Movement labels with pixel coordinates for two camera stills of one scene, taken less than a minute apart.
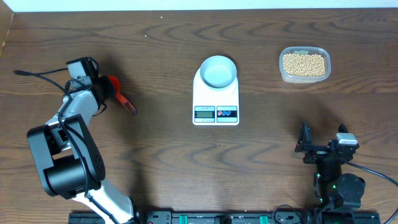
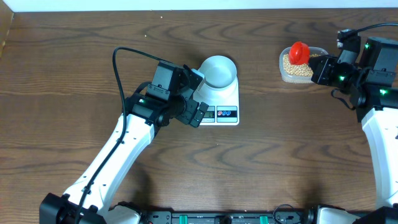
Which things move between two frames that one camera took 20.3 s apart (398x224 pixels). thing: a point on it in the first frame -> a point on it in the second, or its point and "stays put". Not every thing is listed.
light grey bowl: [218, 71] stays put
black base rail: [231, 218] stays put
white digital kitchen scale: [214, 107] stays put
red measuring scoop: [115, 83] -> [299, 53]
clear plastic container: [304, 65] stays put
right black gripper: [316, 152] -> [320, 74]
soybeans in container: [304, 65] stays put
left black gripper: [105, 80] -> [186, 116]
